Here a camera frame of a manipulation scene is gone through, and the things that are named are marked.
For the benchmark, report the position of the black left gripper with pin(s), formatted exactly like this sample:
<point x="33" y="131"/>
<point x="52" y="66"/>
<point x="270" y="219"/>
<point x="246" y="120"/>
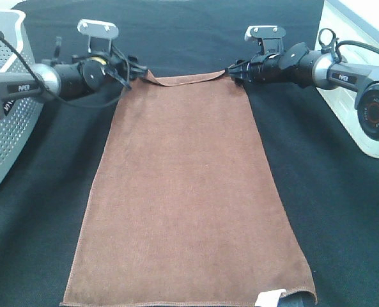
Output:
<point x="96" y="70"/>

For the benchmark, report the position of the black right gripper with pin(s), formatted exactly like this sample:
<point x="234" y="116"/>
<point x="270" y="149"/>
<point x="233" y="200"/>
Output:
<point x="266" y="72"/>

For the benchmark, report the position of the brown towel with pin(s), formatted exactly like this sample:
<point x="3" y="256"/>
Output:
<point x="183" y="210"/>

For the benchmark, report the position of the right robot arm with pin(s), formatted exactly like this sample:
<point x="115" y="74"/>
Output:
<point x="326" y="69"/>

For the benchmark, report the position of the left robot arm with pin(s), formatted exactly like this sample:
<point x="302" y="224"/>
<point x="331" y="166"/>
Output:
<point x="50" y="80"/>

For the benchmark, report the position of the grey perforated laundry basket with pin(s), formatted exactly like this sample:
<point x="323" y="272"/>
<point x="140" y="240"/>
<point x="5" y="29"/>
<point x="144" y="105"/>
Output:
<point x="17" y="117"/>

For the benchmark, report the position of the white woven storage basket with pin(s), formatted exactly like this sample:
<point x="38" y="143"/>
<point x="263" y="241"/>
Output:
<point x="357" y="21"/>

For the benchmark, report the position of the black table cloth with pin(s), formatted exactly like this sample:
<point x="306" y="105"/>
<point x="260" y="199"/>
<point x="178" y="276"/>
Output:
<point x="329" y="188"/>

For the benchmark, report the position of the clear adhesive tape strip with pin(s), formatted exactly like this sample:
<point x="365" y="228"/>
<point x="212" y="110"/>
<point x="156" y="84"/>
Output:
<point x="298" y="299"/>

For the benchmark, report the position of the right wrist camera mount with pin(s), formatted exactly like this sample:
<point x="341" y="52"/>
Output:
<point x="269" y="38"/>

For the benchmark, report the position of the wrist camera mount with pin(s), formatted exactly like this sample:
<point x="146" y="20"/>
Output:
<point x="100" y="34"/>
<point x="269" y="38"/>

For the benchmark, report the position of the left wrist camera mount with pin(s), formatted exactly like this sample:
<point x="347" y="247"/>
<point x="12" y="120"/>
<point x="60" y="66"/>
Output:
<point x="100" y="34"/>

